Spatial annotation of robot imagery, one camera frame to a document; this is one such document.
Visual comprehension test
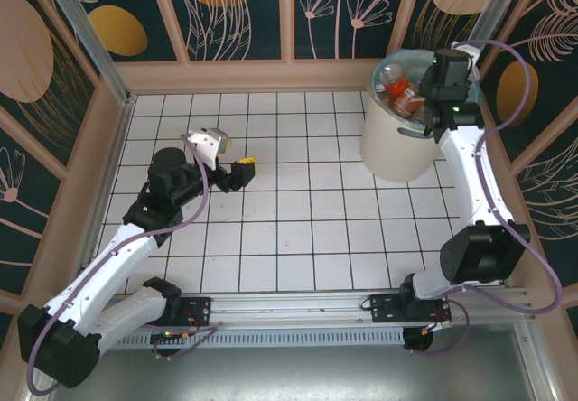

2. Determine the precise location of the copper label plastic bottle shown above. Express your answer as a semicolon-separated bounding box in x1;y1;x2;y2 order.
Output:
391;85;428;120

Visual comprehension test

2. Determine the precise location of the light blue bin liner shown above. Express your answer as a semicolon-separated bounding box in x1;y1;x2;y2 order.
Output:
370;48;482;131

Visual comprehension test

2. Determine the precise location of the cream plastic waste bin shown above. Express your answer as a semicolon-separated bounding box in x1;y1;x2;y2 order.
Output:
359;48;487;183

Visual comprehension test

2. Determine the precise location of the grey metal sheet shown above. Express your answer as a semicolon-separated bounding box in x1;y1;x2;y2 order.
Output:
26;344;559;401

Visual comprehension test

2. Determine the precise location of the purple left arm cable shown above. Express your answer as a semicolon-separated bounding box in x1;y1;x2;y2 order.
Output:
26;133;220;396

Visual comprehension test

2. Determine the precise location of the aluminium side rail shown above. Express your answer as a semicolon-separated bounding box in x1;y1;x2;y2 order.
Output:
71;93;136;296

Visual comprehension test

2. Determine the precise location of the aluminium frame post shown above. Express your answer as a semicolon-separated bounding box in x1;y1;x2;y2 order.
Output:
469;0;532;59
36;0;136;107

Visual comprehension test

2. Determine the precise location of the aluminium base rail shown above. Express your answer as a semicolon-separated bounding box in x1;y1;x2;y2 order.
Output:
42;285;541;335

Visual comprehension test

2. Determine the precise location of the perforated metal cable tray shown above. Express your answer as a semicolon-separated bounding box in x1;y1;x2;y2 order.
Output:
61;326;407;349

